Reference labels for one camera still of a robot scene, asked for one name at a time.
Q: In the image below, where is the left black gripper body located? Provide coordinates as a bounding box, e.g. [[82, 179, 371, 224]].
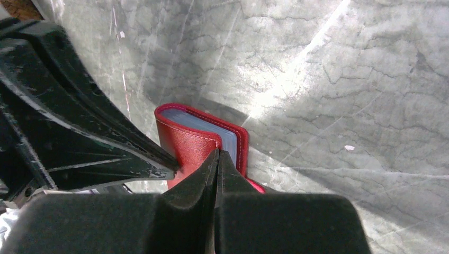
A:
[[1, 102, 49, 202]]

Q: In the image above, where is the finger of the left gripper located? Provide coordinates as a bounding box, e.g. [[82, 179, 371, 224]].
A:
[[1, 84, 176, 191], [1, 19, 178, 170]]

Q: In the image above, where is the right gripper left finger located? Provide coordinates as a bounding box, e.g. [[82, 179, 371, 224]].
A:
[[1, 150, 219, 253]]

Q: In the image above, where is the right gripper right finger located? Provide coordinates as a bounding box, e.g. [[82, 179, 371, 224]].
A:
[[215, 151, 371, 253]]

